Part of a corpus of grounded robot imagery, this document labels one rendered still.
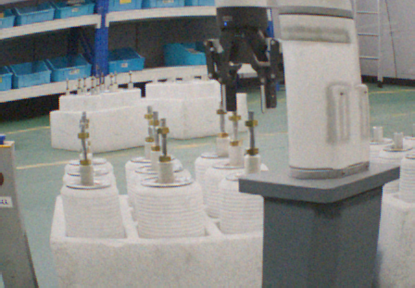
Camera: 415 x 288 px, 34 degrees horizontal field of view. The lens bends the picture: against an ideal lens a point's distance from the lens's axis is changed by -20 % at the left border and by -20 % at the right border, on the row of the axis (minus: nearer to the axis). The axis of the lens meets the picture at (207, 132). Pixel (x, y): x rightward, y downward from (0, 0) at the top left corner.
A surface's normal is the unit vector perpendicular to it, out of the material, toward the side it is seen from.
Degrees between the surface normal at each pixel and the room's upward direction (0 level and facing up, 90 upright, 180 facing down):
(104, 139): 90
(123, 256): 90
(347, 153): 90
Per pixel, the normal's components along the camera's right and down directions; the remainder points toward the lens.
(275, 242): -0.79, 0.11
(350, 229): 0.61, 0.06
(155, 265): 0.15, 0.10
